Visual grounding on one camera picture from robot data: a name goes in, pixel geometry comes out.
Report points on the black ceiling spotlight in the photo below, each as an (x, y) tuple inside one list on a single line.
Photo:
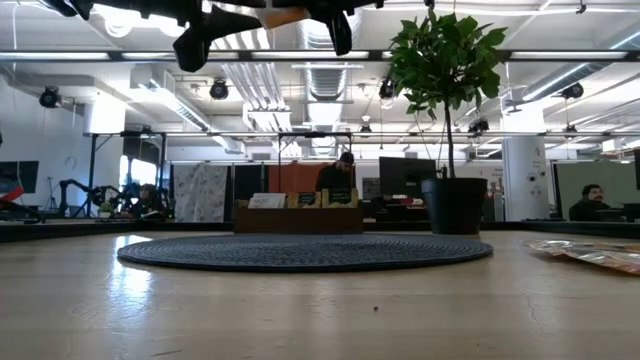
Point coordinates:
[(478, 126), (49, 98), (572, 90), (219, 90)]

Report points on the brown wooden tea organizer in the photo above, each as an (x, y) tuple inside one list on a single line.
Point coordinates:
[(300, 221)]

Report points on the small desk plant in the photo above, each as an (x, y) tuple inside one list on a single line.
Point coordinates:
[(105, 207)]

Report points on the black partition panel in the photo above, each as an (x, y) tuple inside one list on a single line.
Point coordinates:
[(247, 182)]

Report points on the black overhead light bar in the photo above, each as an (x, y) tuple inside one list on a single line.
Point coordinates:
[(300, 55)]

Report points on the orange partition panel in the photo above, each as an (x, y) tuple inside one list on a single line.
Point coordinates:
[(295, 177)]

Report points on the silver ventilation duct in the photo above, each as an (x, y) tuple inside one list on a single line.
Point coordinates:
[(327, 82)]

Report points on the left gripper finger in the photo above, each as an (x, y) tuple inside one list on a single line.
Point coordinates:
[(200, 45)]

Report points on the white pillar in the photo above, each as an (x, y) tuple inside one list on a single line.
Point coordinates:
[(525, 177)]

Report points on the dark wall monitor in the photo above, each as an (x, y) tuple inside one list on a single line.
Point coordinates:
[(17, 176)]

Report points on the person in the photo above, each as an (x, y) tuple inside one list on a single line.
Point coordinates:
[(590, 206), (336, 175), (146, 202)]

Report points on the black monitor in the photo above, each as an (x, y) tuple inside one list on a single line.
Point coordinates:
[(407, 175)]

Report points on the black aluminium table frame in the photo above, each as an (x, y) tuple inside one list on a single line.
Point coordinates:
[(30, 231)]

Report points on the grey green partition panel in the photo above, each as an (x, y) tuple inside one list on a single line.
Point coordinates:
[(610, 175)]

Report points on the black background robot arm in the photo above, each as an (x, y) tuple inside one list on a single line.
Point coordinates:
[(80, 192)]

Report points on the round dark woven placemat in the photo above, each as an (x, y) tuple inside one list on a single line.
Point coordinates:
[(300, 252)]

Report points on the orange yellow mango tea packet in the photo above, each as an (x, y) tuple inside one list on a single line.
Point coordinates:
[(305, 200)]

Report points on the black metal station frame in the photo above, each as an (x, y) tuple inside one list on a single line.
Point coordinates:
[(91, 175), (279, 160)]

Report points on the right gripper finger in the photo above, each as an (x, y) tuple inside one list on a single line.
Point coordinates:
[(342, 35)]

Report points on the white patterned partition panel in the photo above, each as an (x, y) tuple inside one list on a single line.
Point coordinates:
[(200, 192)]

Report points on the green potted plant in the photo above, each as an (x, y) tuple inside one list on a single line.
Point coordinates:
[(452, 205)]

